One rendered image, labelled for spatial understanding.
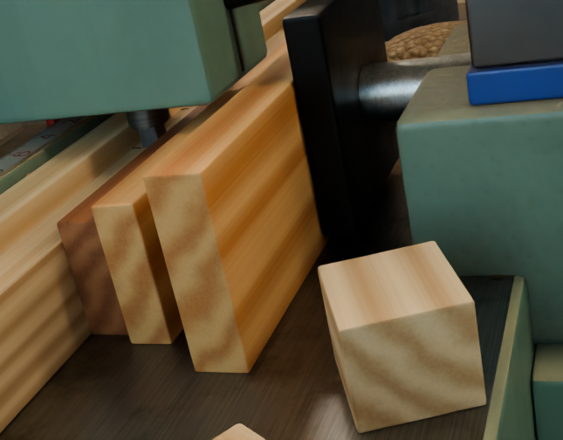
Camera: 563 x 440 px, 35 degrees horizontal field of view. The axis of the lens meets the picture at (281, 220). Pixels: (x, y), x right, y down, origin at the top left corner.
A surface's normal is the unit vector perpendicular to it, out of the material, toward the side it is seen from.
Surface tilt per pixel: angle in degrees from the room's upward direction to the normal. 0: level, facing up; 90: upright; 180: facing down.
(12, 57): 90
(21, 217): 90
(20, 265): 0
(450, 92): 0
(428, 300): 0
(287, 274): 90
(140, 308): 90
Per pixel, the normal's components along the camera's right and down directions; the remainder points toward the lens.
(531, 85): -0.31, 0.43
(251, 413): -0.19, -0.90
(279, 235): 0.93, -0.04
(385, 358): 0.11, 0.37
